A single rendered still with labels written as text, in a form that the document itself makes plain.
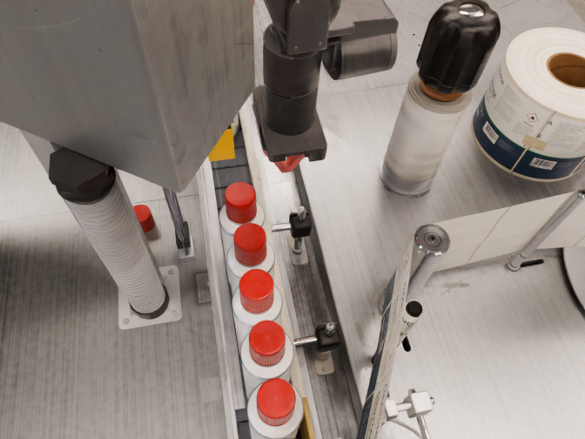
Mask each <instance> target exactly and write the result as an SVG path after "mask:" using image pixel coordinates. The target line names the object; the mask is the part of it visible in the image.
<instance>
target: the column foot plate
mask: <svg viewBox="0 0 585 439"><path fill-rule="evenodd" d="M159 271H160V273H161V274H162V277H163V279H164V282H165V288H166V290H167V293H168V294H169V297H170V299H169V304H168V308H167V309H166V310H165V312H164V313H163V314H162V315H161V316H159V317H158V318H156V319H152V320H146V319H141V318H139V317H138V316H137V315H135V314H134V313H133V312H132V310H131V307H130V304H129V302H128V301H127V299H126V298H125V297H124V295H123V293H122V292H121V290H120V289H119V288H118V325H119V327H120V328H121V329H129V328H138V327H143V326H149V325H154V324H159V323H165V322H170V321H178V320H180V319H181V318H182V308H181V299H180V288H179V277H178V267H177V266H168V267H159Z"/></svg>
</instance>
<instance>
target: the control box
mask: <svg viewBox="0 0 585 439"><path fill-rule="evenodd" d="M254 88H255V63H254V22H253V0H0V121H1V122H4V123H5V124H8V125H12V126H14V127H16V128H18V129H20V130H23V131H25V132H28V133H31V134H33V135H36V136H38V137H40V138H44V139H46V140H49V141H50V142H52V143H55V144H57V145H61V146H63V147H65V148H68V149H70V150H72V151H74V152H78V153H81V154H83V155H85V156H87V157H90V158H92V159H95V160H97V161H100V162H102V163H105V164H107V165H110V166H113V167H115V168H117V169H119V170H122V171H124V172H128V173H129V174H132V175H134V176H137V177H139V178H141V179H145V180H147V181H150V182H151V183H154V184H156V185H159V186H162V187H164V188H167V189H169V190H171V191H174V192H183V191H184V190H185V189H186V187H187V186H188V185H189V183H190V182H191V180H192V179H193V177H194V176H195V174H196V173H197V171H198V169H199V168H200V167H201V166H202V165H203V163H204V162H205V160H206V158H207V157H208V156H209V154H210V153H211V151H212V149H213V148H214V146H215V145H216V144H217V143H218V141H219V140H220V138H221V137H222V135H223V134H224V132H225V131H226V129H227V128H228V126H229V125H230V123H231V122H232V121H233V120H234V118H235V117H236V115H237V114H238V112H239V110H240V109H241V108H242V106H243V105H244V103H245V102H246V100H247V99H248V98H249V97H250V95H251V94H252V92H253V90H254Z"/></svg>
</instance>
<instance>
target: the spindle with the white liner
mask: <svg viewBox="0 0 585 439"><path fill-rule="evenodd" d="M500 34H501V22H500V18H499V15H498V13H497V12H496V11H495V10H492V9H491V8H490V7H489V5H488V3H486V2H484V1H482V0H452V1H451V2H446V3H444V4H443V5H442V6H441V7H439V9H438V10H437V11H436V12H435V13H434V14H433V15H432V17H431V18H430V21H429V23H428V26H427V30H426V33H425V36H424V38H423V41H422V44H421V47H420V52H419V55H418V57H417V60H416V64H417V66H418V68H419V71H417V72H415V73H414V74H413V75H412V76H411V77H410V79H409V81H408V84H407V89H406V92H405V96H404V98H403V100H402V103H401V106H400V111H399V115H398V117H397V119H396V122H395V125H394V128H393V133H392V136H391V138H390V140H389V143H388V147H387V148H386V150H385V153H384V158H383V159H382V160H381V162H380V169H379V171H380V177H381V179H382V181H383V182H384V184H385V185H386V186H387V187H388V188H390V189H391V190H393V191H394V192H397V193H400V194H403V195H418V194H421V193H424V192H425V191H427V190H428V189H429V188H430V187H431V185H432V184H433V182H434V176H435V175H436V173H437V172H438V170H439V167H440V163H441V161H442V160H443V157H444V155H445V153H446V151H447V148H448V147H449V145H450V143H451V141H452V139H453V137H454V134H455V132H456V130H457V128H458V127H459V125H460V123H461V121H462V118H463V116H464V113H465V111H466V109H467V108H468V106H469V104H470V102H471V100H472V91H471V90H472V89H473V88H474V87H475V86H476V85H477V84H478V81H479V79H480V77H481V74H482V72H483V71H484V69H485V67H486V65H487V63H488V60H489V59H490V57H491V54H492V52H493V50H494V47H495V45H496V43H497V41H498V39H499V36H500Z"/></svg>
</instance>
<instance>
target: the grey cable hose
mask: <svg viewBox="0 0 585 439"><path fill-rule="evenodd" d="M49 180H50V182H51V184H52V185H55V186H56V188H57V192H58V194H59V195H60V196H61V197H62V198H63V199H65V200H66V201H67V203H68V204H69V206H70V207H71V210H72V211H73V212H74V213H75V215H76V217H77V219H78V221H79V222H80V224H81V225H82V227H83V229H84V230H85V231H86V233H87V235H88V236H89V238H90V240H91V241H92V243H93V245H94V246H95V248H96V249H97V251H98V252H99V254H100V256H101V257H102V259H103V260H104V262H105V264H106V266H107V267H108V268H109V270H110V271H111V274H112V275H113V277H114V278H115V280H116V282H117V283H118V285H119V286H120V287H121V289H122V291H123V292H124V295H125V296H126V298H127V299H128V301H129V304H130V307H131V310H132V312H133V313H134V314H135V315H137V316H138V317H139V318H141V319H146V320H152V319H156V318H158V317H159V316H161V315H162V314H163V313H164V312H165V310H166V309H167V308H168V304H169V299H170V297H169V294H168V293H167V290H166V288H165V285H163V284H162V283H161V281H160V279H159V277H158V273H157V271H156V269H155V267H154V265H153V263H152V261H151V257H150V255H149V253H148V251H147V249H146V247H145V244H144V242H143V240H142V237H141V235H140V233H139V230H138V228H137V226H136V223H135V221H134V219H133V217H132V215H131V212H130V209H129V207H128V206H127V204H126V201H125V199H124V196H123V194H122V192H121V190H120V187H119V185H118V183H117V180H116V172H115V169H114V167H113V166H110V165H107V164H105V163H102V162H100V161H97V160H95V159H92V158H90V157H87V156H85V155H83V154H81V153H78V152H74V151H72V150H70V149H68V148H65V147H62V148H61V149H59V150H57V151H55V152H53V153H51V154H50V166H49Z"/></svg>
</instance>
